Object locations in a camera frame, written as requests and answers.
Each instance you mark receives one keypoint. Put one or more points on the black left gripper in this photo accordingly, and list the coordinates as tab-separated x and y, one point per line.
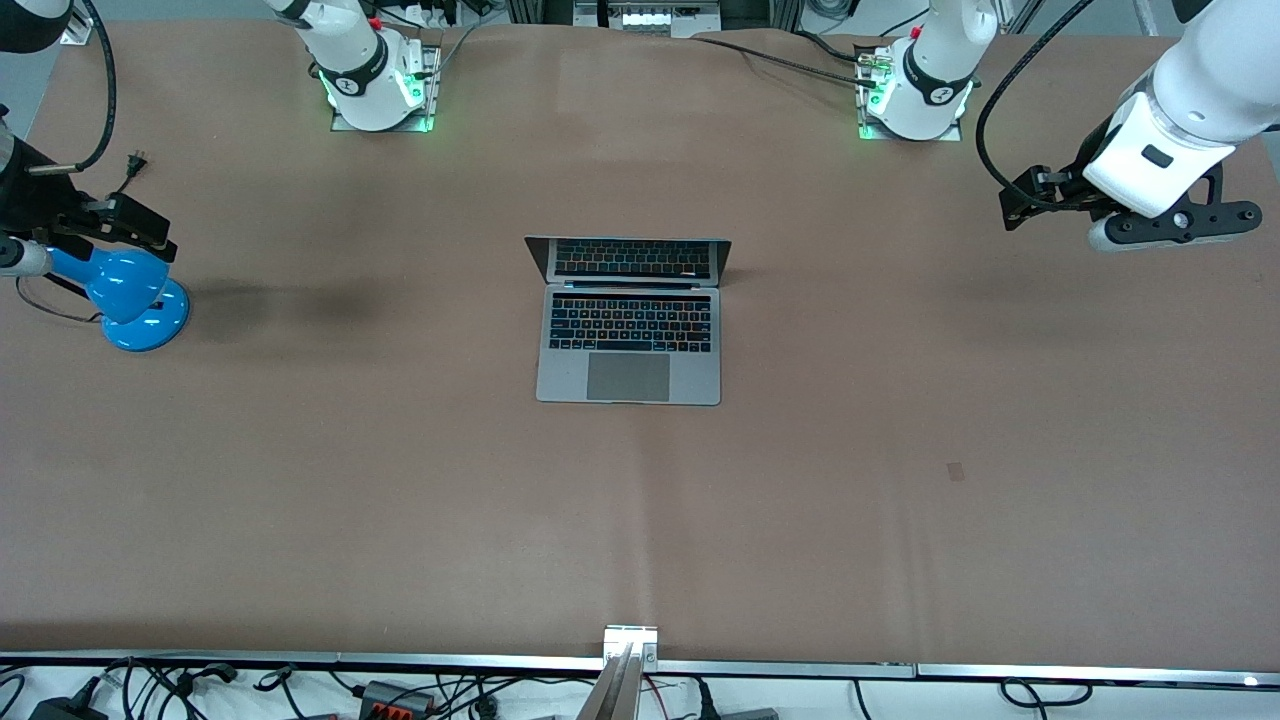
1072	186

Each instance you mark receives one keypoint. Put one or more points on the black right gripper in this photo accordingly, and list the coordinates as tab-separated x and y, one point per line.
30	198

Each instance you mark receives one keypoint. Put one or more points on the silver grey laptop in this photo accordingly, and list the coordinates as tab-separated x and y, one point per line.
628	375

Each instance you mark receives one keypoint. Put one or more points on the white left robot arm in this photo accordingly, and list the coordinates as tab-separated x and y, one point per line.
940	60

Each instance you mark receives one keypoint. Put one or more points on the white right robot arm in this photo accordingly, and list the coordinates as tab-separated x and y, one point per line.
350	50

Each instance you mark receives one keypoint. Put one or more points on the blue desk lamp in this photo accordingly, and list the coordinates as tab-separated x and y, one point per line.
135	305

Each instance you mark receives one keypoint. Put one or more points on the white metal power unit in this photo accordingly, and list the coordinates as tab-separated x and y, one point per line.
648	18

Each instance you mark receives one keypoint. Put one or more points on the black power adapter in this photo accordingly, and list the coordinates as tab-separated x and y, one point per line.
65	708

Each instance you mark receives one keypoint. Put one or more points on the brown table cover sheet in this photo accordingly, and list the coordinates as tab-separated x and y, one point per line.
640	520

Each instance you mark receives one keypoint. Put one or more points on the black orange connector block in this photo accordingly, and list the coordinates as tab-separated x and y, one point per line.
395	697

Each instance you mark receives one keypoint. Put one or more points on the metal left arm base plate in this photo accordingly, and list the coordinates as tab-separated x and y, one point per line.
868	130

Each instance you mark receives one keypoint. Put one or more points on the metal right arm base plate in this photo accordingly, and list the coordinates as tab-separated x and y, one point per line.
432	75

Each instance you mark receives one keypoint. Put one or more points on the aluminium profile post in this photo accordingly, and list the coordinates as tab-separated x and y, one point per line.
625	680

